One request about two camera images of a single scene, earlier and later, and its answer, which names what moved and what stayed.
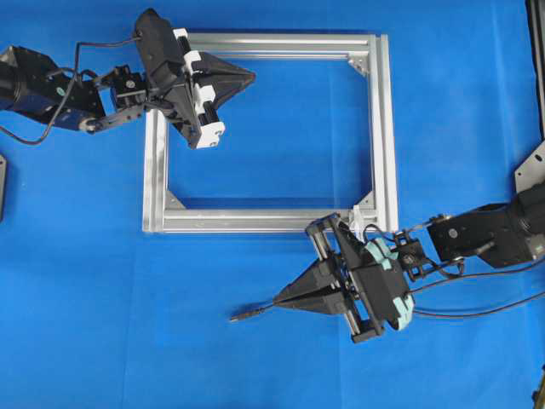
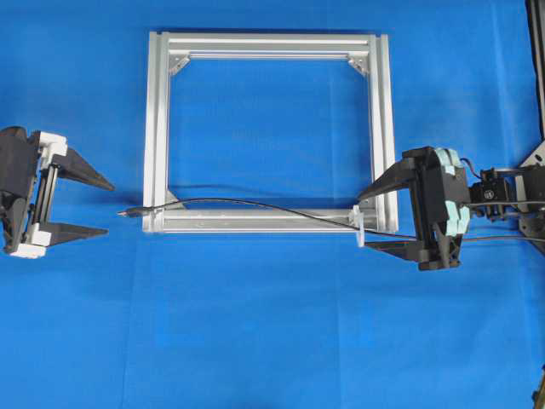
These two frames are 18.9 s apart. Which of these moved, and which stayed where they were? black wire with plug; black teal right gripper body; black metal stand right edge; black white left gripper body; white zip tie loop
Moved: black teal right gripper body; black wire with plug; black white left gripper body
Stayed: black metal stand right edge; white zip tie loop
